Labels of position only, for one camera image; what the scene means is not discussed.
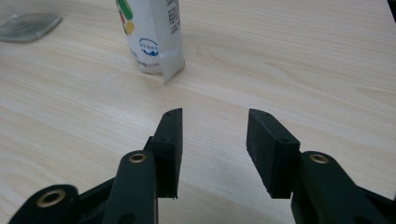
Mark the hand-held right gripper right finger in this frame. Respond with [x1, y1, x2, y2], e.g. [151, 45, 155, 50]
[246, 108, 302, 199]

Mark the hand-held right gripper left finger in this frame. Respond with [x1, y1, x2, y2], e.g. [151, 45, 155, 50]
[144, 107, 184, 199]

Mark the white and blue drink pouch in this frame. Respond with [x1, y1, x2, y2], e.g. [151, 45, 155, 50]
[115, 0, 187, 85]

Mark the clear container with grey lid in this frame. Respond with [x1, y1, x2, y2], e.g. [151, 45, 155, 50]
[0, 12, 63, 44]

